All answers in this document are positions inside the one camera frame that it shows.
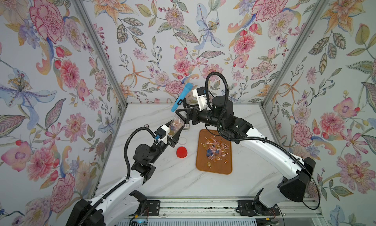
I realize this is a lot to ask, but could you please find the clear plastic jar lid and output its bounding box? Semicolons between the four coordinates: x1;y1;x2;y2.
179;137;187;145

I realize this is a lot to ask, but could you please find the small clear jar of candies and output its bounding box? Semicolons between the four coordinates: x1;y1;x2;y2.
169;116;185;137

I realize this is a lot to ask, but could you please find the red jar lid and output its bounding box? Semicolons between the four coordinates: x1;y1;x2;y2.
176;146;188;158

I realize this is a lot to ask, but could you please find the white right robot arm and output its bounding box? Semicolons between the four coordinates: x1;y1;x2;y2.
171;96;315;214

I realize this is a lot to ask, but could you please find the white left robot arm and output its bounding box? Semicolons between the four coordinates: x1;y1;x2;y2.
66;121;184;226

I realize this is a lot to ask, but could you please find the blue microphone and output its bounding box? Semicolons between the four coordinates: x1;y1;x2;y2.
171;83;193;112

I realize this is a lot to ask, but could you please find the brown wooden tray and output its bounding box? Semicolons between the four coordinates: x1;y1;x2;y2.
196;129;233;175

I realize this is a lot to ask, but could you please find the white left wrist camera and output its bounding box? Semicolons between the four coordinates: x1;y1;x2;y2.
154;125;170;144

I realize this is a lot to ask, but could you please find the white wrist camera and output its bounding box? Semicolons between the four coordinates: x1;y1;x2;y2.
193;87;208;111
154;125;170;144

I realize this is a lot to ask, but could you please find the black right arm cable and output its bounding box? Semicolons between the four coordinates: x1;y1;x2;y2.
205;71;321;210

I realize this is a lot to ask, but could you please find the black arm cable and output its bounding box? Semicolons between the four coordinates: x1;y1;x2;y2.
76;127;156;226
205;71;321;210

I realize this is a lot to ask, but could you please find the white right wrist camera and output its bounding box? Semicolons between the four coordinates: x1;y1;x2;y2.
193;87;208;111

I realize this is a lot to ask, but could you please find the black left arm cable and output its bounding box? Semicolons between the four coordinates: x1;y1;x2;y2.
76;127;156;226

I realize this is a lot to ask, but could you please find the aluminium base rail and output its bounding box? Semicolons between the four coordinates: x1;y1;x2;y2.
117;196;322;226

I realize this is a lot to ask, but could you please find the aluminium frame post right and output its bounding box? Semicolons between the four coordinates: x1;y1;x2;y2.
260;0;330;109

